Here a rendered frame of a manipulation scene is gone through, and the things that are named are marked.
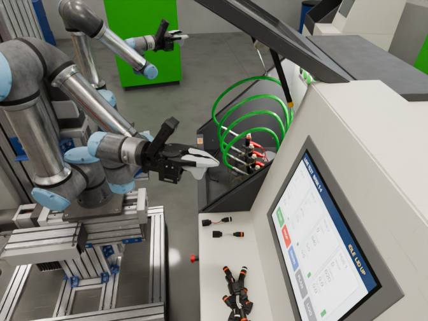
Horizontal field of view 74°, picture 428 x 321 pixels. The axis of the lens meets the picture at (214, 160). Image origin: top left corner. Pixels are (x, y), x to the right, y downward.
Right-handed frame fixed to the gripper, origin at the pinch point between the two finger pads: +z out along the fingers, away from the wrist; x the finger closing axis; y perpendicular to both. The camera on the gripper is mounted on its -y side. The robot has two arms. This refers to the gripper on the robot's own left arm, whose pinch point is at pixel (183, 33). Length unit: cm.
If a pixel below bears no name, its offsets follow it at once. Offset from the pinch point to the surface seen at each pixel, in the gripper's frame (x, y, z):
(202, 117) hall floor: -109, 161, 92
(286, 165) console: 110, 0, -24
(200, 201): 84, 40, -39
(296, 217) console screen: 126, 2, -35
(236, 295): 129, 27, -54
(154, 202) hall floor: -3, 147, -28
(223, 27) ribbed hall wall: -447, 194, 369
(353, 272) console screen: 146, -11, -44
